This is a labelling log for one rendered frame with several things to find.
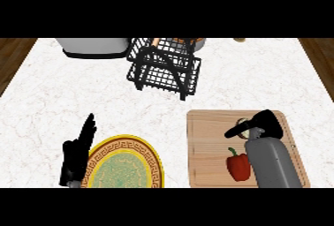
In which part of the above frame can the cupcake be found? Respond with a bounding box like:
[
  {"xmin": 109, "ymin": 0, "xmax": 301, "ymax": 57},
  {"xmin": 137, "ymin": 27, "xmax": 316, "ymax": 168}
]
[{"xmin": 235, "ymin": 117, "xmax": 252, "ymax": 139}]

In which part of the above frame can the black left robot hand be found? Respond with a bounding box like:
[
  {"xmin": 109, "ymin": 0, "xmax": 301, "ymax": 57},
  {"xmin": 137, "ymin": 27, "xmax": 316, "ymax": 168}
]
[{"xmin": 59, "ymin": 112, "xmax": 97, "ymax": 187}]

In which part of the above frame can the grey bowl with orange contents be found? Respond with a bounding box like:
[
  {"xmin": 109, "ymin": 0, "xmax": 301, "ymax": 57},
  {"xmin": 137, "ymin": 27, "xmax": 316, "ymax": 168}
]
[{"xmin": 171, "ymin": 37, "xmax": 207, "ymax": 53}]

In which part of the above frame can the pale grey appliance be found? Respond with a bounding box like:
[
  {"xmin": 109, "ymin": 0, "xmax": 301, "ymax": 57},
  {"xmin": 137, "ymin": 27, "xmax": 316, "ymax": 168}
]
[{"xmin": 54, "ymin": 37, "xmax": 131, "ymax": 60}]

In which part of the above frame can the black wire tiered basket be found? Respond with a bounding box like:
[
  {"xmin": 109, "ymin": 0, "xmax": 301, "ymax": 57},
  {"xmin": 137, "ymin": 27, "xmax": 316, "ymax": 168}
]
[{"xmin": 125, "ymin": 37, "xmax": 204, "ymax": 102}]

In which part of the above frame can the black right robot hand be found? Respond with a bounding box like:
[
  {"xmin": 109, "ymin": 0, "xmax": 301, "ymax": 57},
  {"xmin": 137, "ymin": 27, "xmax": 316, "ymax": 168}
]
[{"xmin": 223, "ymin": 109, "xmax": 283, "ymax": 139}]

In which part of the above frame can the wooden cutting board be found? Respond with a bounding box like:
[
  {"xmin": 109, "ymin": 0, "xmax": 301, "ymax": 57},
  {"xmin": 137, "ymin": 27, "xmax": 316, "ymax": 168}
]
[{"xmin": 186, "ymin": 109, "xmax": 311, "ymax": 189}]

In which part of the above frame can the yellow patterned plate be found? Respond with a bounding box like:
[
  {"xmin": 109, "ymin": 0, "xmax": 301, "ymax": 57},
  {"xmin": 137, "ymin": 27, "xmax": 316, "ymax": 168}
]
[{"xmin": 79, "ymin": 134, "xmax": 165, "ymax": 189}]

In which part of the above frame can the red bell pepper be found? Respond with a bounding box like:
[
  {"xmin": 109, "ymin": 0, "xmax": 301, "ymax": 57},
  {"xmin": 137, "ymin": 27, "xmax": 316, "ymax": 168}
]
[{"xmin": 224, "ymin": 147, "xmax": 252, "ymax": 183}]

